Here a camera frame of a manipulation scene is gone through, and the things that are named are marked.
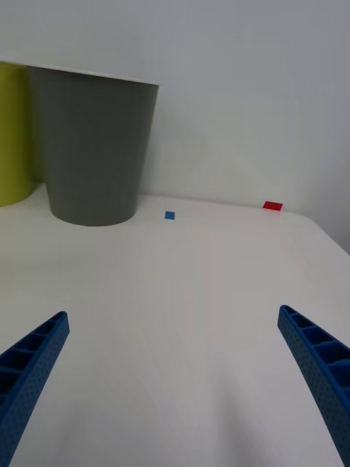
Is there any yellow-green plastic bin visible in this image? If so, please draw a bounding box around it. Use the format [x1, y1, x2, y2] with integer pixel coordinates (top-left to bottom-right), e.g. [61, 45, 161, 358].
[0, 61, 37, 208]

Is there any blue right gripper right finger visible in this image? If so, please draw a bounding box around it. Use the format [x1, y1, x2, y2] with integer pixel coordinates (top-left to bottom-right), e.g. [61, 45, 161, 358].
[277, 304, 350, 467]

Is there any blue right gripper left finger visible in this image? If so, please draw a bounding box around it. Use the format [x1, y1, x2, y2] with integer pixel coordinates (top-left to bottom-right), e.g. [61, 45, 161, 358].
[0, 310, 70, 467]

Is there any grey plastic bin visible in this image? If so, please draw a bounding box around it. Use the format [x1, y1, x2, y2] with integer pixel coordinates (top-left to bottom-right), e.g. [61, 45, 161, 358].
[27, 65, 160, 227]

